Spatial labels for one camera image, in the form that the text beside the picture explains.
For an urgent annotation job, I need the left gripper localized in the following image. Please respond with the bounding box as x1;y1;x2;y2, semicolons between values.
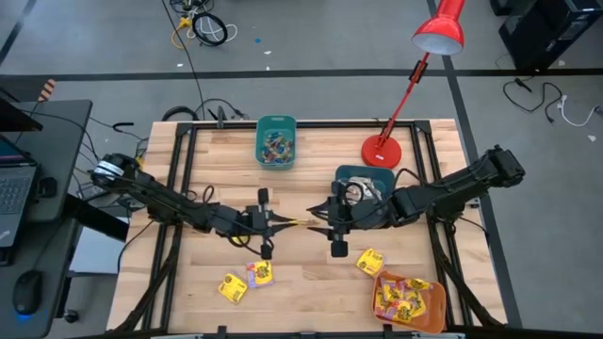
211;187;300;261

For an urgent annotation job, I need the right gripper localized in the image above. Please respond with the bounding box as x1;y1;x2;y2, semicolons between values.
305;191;395;259

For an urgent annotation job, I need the light teal plastic bin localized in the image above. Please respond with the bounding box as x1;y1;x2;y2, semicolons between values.
254;115;299;171

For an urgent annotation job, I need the orange plastic bin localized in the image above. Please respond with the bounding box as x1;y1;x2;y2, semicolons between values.
370;269;448;335

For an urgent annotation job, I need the dark teal plastic bin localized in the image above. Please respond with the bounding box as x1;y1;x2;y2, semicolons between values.
334;164;397;208

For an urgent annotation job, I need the grey box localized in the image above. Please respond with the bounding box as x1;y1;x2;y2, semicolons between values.
69;224;131;276

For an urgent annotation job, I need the black power strip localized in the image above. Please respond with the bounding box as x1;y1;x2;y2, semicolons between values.
77;186;107;202

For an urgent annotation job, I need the red desk lamp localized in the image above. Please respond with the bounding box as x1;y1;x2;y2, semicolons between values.
361;0;466;170

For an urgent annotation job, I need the dark desk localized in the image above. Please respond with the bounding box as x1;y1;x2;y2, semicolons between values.
0;98;94;339

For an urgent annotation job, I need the small black desk device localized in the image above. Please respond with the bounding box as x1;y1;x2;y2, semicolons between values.
37;176;59;199

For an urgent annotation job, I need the black computer mouse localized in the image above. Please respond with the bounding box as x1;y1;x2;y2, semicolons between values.
11;269;45;317

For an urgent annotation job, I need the orange black striped marker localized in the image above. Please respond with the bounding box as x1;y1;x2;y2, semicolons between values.
37;78;57;104

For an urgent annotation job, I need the grey laptop computer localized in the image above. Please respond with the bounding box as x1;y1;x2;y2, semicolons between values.
0;133;39;236

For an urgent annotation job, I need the black flat screen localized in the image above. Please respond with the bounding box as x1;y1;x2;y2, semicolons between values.
0;87;44;133

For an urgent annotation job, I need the black computer tower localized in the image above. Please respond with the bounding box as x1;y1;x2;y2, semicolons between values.
497;0;603;73

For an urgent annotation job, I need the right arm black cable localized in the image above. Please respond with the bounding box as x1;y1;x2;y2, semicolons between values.
344;168;428;207

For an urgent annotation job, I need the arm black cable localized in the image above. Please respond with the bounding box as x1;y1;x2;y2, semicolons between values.
344;168;428;207
186;184;265;258

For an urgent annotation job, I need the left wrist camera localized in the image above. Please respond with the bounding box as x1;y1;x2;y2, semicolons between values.
220;210;258;233

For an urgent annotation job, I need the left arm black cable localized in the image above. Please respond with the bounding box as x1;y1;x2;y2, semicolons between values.
186;184;265;258

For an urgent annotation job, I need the black looped floor cable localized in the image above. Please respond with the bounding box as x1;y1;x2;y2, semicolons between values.
195;97;251;121

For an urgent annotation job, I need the long black cable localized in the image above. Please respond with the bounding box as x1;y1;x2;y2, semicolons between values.
162;0;207;121

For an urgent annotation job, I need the white cable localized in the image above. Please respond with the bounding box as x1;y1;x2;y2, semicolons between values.
558;93;602;128
186;23;239;43

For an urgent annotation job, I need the black cable coil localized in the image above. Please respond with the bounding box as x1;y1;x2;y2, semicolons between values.
191;11;230;47

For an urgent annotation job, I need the yellow cable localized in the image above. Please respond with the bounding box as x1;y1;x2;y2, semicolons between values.
170;16;194;51

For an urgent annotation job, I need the black cable with plug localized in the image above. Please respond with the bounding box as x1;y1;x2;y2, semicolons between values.
502;77;564;124

